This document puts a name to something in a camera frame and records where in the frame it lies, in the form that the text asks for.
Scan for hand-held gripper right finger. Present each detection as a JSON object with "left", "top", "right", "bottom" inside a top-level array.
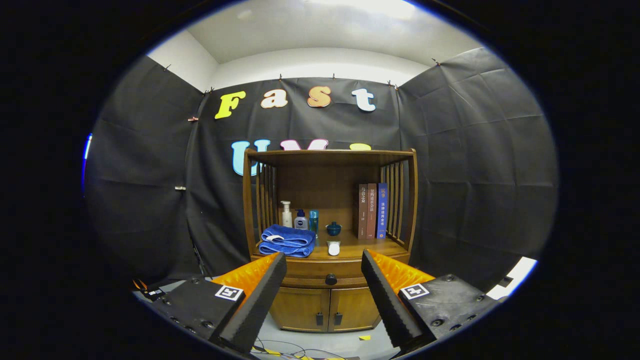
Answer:
[{"left": 360, "top": 249, "right": 502, "bottom": 354}]

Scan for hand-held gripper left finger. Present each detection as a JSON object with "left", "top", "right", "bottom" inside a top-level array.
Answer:
[{"left": 150, "top": 251, "right": 288, "bottom": 354}]

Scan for wooden cabinet door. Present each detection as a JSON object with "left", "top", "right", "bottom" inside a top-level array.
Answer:
[
  {"left": 270, "top": 287, "right": 331, "bottom": 332},
  {"left": 328, "top": 287, "right": 382, "bottom": 331}
]

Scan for wooden countertop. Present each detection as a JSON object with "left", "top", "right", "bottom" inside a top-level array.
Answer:
[{"left": 255, "top": 230, "right": 407, "bottom": 262}]

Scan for brown wooden cabinet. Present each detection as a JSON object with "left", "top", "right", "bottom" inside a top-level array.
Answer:
[{"left": 242, "top": 148, "right": 418, "bottom": 333}]

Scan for folded blue towel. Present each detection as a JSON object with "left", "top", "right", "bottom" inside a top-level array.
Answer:
[{"left": 258, "top": 224, "right": 317, "bottom": 258}]

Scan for blue book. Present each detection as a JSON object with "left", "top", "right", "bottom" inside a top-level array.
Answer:
[{"left": 376, "top": 182, "right": 388, "bottom": 240}]

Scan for reddish brown book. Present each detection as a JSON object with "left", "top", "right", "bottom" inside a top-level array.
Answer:
[{"left": 366, "top": 183, "right": 378, "bottom": 240}]

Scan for dark brown book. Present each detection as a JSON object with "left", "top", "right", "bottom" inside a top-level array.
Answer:
[{"left": 356, "top": 184, "right": 369, "bottom": 240}]

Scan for black electronics box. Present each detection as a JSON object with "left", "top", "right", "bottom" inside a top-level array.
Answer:
[{"left": 132, "top": 279, "right": 166, "bottom": 302}]

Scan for thin floor cables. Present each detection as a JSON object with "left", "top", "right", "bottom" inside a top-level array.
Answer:
[{"left": 250, "top": 339, "right": 351, "bottom": 360}]

